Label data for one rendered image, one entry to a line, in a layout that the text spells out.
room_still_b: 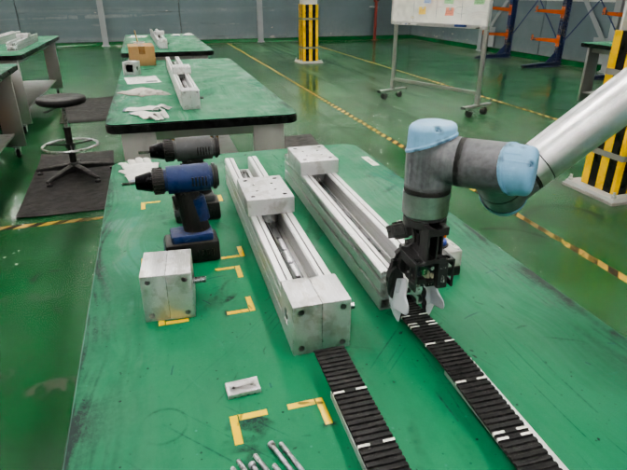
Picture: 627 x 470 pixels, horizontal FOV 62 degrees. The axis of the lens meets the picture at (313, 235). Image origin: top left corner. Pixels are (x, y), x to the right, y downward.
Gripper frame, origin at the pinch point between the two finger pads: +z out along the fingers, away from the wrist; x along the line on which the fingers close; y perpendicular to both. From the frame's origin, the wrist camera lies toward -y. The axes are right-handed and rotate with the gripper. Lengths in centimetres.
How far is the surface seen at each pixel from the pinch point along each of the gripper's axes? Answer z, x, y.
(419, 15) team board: -26, 276, -558
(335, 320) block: -4.0, -16.2, 4.6
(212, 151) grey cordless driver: -17, -29, -58
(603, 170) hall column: 63, 255, -211
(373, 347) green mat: 1.8, -9.7, 6.1
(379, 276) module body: -5.2, -4.4, -5.1
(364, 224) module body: -3.6, 2.9, -31.8
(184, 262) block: -8.0, -39.1, -15.9
